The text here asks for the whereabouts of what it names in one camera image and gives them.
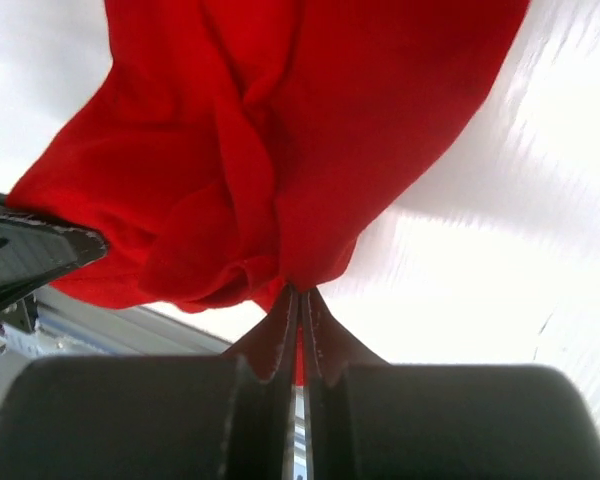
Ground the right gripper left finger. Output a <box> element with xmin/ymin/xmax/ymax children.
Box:
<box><xmin>0</xmin><ymin>287</ymin><xmax>299</xmax><ymax>479</ymax></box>

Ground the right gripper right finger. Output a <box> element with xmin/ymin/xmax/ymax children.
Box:
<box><xmin>300</xmin><ymin>290</ymin><xmax>600</xmax><ymax>479</ymax></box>

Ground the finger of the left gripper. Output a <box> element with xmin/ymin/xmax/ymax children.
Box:
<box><xmin>0</xmin><ymin>194</ymin><xmax>108</xmax><ymax>312</ymax></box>

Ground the red t shirt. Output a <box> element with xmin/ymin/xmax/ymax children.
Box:
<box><xmin>7</xmin><ymin>1</ymin><xmax>528</xmax><ymax>313</ymax></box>

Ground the aluminium mounting rail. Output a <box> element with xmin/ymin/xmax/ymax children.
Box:
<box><xmin>0</xmin><ymin>287</ymin><xmax>229</xmax><ymax>359</ymax></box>

